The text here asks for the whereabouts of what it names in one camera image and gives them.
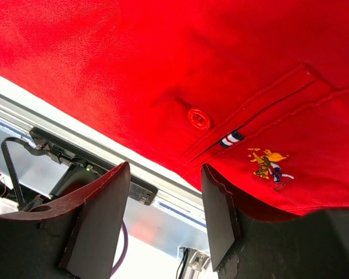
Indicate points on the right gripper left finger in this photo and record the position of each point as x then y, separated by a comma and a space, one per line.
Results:
74, 236

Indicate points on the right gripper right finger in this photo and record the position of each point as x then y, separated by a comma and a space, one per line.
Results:
250, 239

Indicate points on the red trousers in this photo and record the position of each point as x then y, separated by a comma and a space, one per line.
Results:
257, 89

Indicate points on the aluminium frame rail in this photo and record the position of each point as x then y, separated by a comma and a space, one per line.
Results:
176, 216

